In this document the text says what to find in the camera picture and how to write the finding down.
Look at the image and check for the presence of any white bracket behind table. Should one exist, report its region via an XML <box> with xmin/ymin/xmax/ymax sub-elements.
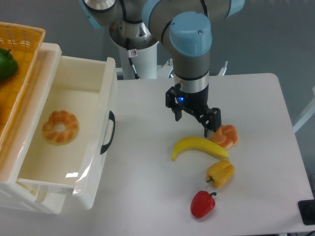
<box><xmin>218</xmin><ymin>61</ymin><xmax>228</xmax><ymax>76</ymax></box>

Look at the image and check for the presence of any white drawer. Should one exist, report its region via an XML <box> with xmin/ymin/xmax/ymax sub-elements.
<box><xmin>17</xmin><ymin>56</ymin><xmax>117</xmax><ymax>214</ymax></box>

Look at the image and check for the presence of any red bell pepper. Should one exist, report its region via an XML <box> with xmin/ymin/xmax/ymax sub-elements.
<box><xmin>190</xmin><ymin>191</ymin><xmax>217</xmax><ymax>219</ymax></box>

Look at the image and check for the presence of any white frame bar right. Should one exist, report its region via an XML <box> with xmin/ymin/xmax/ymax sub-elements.
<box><xmin>292</xmin><ymin>85</ymin><xmax>315</xmax><ymax>133</ymax></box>

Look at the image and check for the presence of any yellow bell pepper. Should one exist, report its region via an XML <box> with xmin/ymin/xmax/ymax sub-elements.
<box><xmin>206</xmin><ymin>160</ymin><xmax>235</xmax><ymax>188</ymax></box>

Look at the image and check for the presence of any orange woven basket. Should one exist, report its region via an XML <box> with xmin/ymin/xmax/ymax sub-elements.
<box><xmin>0</xmin><ymin>22</ymin><xmax>46</xmax><ymax>147</ymax></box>

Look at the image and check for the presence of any green bell pepper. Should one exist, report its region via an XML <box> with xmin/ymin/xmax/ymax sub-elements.
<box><xmin>0</xmin><ymin>48</ymin><xmax>18</xmax><ymax>82</ymax></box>

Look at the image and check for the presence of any braided ring bread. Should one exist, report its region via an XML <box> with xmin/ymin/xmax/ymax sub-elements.
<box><xmin>41</xmin><ymin>110</ymin><xmax>79</xmax><ymax>146</ymax></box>

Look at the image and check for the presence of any black device at table edge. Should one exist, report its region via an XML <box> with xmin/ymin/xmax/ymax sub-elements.
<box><xmin>298</xmin><ymin>199</ymin><xmax>315</xmax><ymax>225</ymax></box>

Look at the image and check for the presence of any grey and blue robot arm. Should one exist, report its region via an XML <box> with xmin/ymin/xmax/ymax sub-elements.
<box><xmin>80</xmin><ymin>0</ymin><xmax>245</xmax><ymax>132</ymax></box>

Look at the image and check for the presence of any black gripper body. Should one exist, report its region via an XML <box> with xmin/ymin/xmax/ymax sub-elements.
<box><xmin>165</xmin><ymin>83</ymin><xmax>209</xmax><ymax>123</ymax></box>

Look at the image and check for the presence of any yellow banana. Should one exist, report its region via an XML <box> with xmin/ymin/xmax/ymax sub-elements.
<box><xmin>171</xmin><ymin>136</ymin><xmax>229</xmax><ymax>161</ymax></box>

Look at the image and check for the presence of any orange knot bread roll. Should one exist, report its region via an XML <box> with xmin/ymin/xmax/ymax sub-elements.
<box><xmin>209</xmin><ymin>124</ymin><xmax>239</xmax><ymax>149</ymax></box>

